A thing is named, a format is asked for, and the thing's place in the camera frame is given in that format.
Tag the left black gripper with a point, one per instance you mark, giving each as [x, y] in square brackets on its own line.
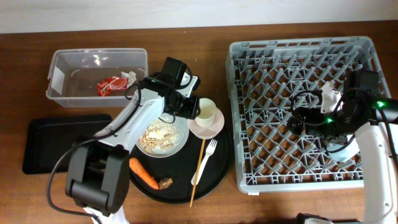
[192, 111]

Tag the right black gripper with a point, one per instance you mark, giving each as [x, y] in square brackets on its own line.
[311, 113]

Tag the cream plastic cup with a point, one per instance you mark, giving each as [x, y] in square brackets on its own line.
[207, 113]

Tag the white tissue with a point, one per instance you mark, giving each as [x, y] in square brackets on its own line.
[130, 77]

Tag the blue plastic cup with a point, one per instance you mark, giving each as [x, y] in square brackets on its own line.
[345, 154]

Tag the red snack wrapper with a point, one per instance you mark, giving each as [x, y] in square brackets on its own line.
[108, 85]

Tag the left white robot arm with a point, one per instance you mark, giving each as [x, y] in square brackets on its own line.
[98, 171]

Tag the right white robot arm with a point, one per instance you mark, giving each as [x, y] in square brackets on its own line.
[359, 114]

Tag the grey dishwasher rack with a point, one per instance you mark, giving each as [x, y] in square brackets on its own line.
[265, 78]

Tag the grey plate with food scraps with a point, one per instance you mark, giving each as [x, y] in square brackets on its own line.
[164, 137]

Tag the pink saucer plate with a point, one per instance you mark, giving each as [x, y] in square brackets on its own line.
[209, 132]

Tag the wooden chopstick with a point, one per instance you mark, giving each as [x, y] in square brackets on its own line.
[197, 172]

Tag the white plastic fork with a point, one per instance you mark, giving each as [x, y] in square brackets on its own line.
[208, 152]

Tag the round black serving tray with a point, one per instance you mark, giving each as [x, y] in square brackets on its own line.
[181, 167]

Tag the orange carrot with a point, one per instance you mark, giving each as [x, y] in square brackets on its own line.
[140, 171]

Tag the brown food chunk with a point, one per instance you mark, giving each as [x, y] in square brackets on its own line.
[165, 183]

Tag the clear plastic bin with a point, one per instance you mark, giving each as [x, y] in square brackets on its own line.
[75, 73]

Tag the black rectangular tray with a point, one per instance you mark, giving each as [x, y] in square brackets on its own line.
[49, 138]

